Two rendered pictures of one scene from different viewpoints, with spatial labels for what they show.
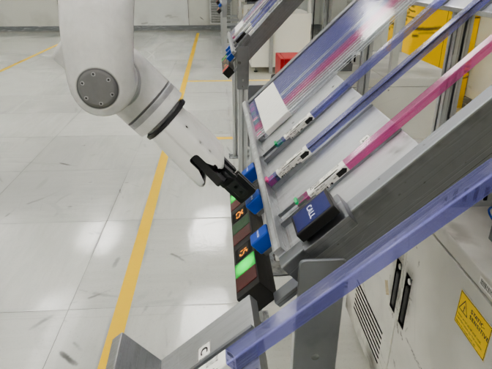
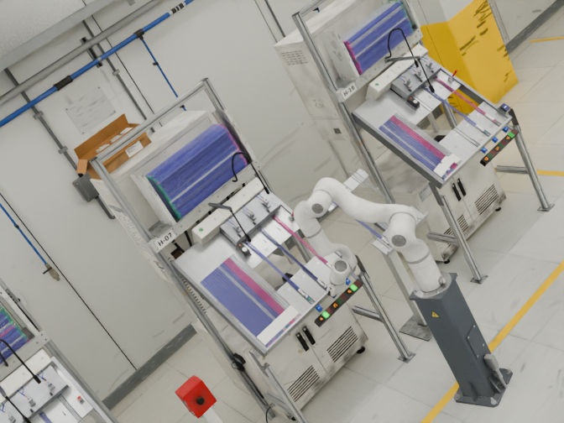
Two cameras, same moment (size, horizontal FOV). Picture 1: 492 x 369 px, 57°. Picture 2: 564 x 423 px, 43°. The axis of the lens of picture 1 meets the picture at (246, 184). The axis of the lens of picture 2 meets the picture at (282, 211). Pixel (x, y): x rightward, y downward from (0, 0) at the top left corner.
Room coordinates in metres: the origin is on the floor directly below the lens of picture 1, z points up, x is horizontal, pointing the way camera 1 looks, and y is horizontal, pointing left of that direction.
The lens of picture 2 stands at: (1.82, 3.04, 2.69)
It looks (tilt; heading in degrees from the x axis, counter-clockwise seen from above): 24 degrees down; 249
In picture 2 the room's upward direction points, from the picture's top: 30 degrees counter-clockwise
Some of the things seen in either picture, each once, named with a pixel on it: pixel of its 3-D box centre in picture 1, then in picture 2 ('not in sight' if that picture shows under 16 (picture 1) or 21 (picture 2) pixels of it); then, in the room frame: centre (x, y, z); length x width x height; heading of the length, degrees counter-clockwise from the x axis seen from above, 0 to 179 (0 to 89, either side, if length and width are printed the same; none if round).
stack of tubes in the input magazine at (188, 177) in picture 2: not in sight; (197, 169); (0.75, -0.54, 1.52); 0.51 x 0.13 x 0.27; 4
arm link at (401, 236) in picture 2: not in sight; (406, 239); (0.39, 0.52, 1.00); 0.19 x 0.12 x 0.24; 38
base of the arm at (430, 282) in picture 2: not in sight; (425, 270); (0.37, 0.50, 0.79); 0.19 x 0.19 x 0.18
